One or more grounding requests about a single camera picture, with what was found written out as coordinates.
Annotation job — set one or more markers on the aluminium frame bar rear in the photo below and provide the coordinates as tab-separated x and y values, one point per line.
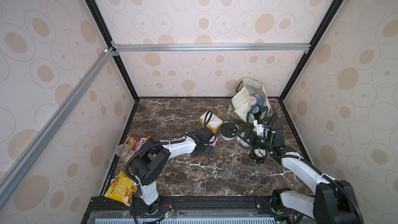
117	48

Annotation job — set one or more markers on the small white round clock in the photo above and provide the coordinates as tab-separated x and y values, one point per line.
242	142

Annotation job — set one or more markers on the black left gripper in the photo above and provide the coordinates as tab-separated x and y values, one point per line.
210	151

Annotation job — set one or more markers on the aluminium frame bar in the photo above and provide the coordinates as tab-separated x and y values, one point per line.
117	48
20	168

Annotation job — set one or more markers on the yellow square alarm clock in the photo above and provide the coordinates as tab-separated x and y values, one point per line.
211	121

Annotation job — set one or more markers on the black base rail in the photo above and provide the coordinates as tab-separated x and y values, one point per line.
191	210

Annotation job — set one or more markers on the white clock black back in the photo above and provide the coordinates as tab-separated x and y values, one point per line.
228	131

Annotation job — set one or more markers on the clear plastic jar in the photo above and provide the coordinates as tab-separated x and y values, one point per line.
124	152

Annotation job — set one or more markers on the grey round alarm clock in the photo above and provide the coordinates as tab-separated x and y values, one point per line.
256	100

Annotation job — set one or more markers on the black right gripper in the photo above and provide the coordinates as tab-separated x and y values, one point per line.
258	138

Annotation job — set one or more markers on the black twin-bell alarm clock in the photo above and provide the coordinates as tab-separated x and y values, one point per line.
256	111

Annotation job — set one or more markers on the aluminium frame bar left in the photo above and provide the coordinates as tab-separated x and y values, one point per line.
20	168

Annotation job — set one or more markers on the small black twin-bell clock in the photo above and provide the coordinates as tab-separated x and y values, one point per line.
258	155

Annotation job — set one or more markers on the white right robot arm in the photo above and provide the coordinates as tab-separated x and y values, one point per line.
333	201

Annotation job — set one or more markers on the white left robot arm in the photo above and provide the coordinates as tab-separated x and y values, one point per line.
146	165

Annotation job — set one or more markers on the pink twin-bell alarm clock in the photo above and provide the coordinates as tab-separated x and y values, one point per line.
214	141

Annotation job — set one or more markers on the yellow snack packet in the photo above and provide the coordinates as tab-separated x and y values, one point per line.
122	189

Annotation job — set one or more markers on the Fox's candy bag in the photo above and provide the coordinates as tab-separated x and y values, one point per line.
135	143

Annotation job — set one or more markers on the cream canvas tote bag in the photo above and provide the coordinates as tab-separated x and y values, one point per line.
239	109

